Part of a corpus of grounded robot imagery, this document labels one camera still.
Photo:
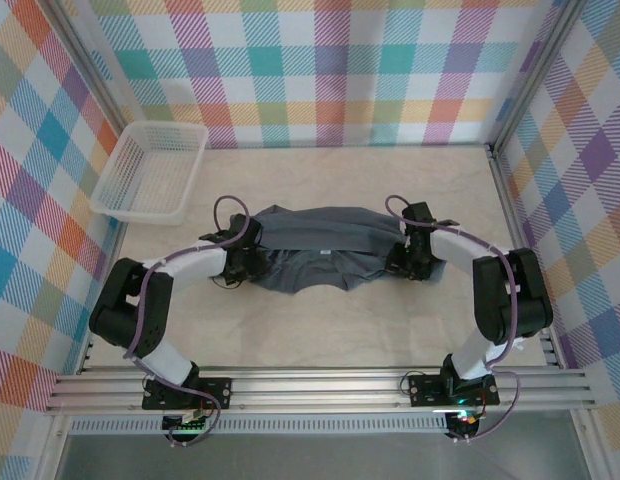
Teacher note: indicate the grey t-shirt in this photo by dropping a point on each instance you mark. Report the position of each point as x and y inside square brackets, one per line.
[315, 230]

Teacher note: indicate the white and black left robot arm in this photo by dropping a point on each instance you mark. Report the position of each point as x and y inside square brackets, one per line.
[195, 262]

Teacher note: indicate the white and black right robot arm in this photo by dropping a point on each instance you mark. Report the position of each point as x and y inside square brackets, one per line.
[455, 245]

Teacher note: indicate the white plastic mesh basket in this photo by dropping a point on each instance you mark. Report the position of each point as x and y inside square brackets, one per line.
[140, 170]

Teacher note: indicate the circuit board with yellow part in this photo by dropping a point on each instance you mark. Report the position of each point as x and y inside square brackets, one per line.
[465, 422]

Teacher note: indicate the green-lit circuit board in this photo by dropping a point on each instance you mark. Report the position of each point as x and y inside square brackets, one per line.
[182, 424]

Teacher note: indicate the aluminium side rail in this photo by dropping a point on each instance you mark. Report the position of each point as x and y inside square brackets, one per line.
[505, 190]

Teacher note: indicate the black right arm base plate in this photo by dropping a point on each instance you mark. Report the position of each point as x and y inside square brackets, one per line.
[425, 390]

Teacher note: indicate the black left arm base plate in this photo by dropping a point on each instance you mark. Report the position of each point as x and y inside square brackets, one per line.
[215, 392]

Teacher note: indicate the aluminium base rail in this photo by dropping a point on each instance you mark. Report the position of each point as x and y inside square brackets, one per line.
[315, 390]

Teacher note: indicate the aluminium frame post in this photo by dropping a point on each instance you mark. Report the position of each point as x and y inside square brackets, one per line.
[537, 65]
[87, 65]

